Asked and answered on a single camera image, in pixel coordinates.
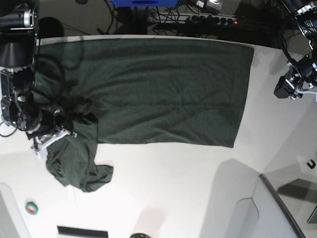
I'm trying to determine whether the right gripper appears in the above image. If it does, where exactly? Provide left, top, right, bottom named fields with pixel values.
left=26, top=109, right=77, bottom=151

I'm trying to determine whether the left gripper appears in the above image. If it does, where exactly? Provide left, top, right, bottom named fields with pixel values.
left=273, top=72, right=317, bottom=100

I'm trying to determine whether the dark green t-shirt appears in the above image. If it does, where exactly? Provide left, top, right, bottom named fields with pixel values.
left=36, top=39, right=254, bottom=192

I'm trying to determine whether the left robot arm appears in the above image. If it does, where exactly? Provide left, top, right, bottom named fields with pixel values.
left=274, top=0, right=317, bottom=100

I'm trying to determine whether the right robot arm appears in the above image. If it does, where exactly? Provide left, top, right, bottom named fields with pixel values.
left=0, top=0, right=77, bottom=153

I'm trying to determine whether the black U-shaped clip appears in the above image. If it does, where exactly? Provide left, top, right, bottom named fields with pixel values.
left=307, top=160, right=317, bottom=169

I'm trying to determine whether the green red tape roll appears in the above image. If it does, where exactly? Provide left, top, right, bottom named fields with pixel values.
left=25, top=202, right=39, bottom=215

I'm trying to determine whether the white tray with black slot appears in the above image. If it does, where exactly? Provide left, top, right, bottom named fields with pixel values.
left=57, top=226, right=108, bottom=238

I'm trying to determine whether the black round dotted object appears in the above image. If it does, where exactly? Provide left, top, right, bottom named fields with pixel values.
left=130, top=233, right=150, bottom=238

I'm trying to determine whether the blue plastic bin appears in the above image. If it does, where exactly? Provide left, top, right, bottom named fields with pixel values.
left=110, top=0, right=178, bottom=7

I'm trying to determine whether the white power strip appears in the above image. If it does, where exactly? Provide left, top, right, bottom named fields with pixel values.
left=149, top=12, right=239, bottom=26

